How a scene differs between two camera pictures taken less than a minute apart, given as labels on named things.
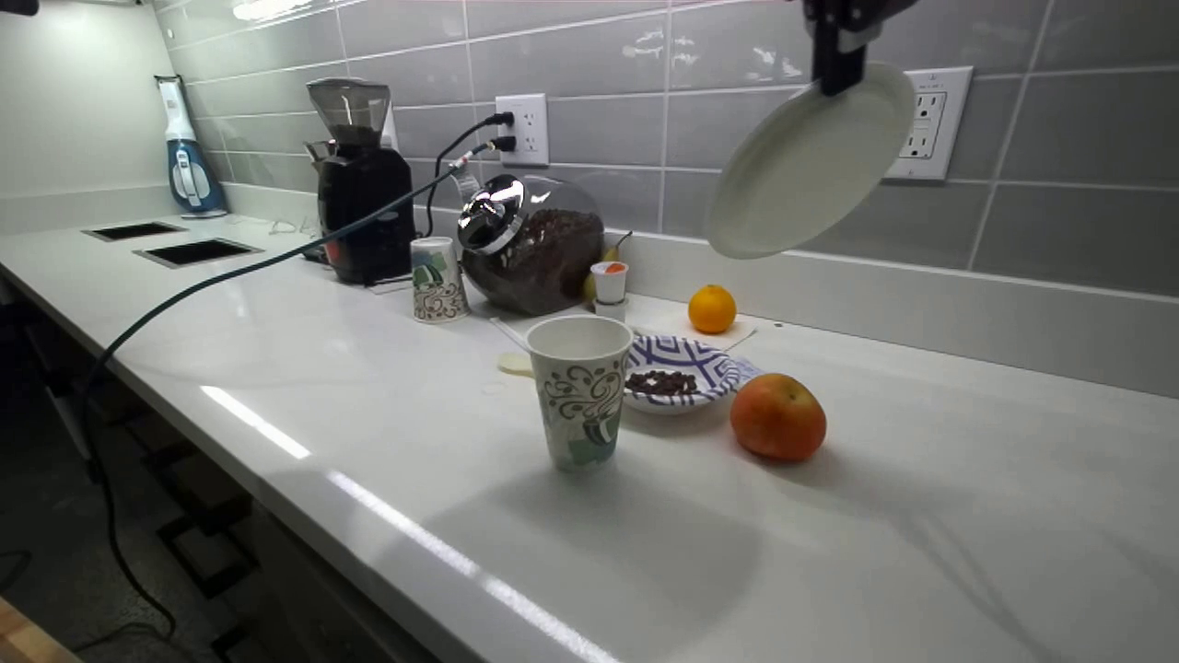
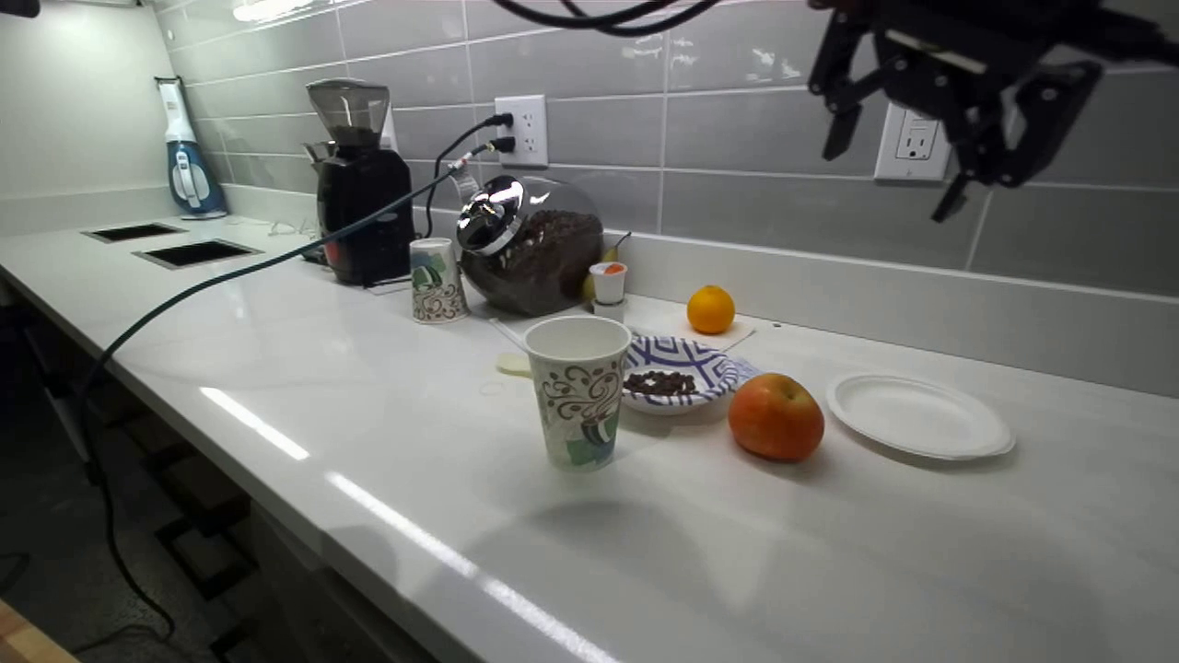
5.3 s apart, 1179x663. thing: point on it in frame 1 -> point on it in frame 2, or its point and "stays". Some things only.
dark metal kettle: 527,247 stays
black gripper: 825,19 -> 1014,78
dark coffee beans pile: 663,386 stays
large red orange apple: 777,419 stays
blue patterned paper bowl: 683,371 stays
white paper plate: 807,164 -> 918,419
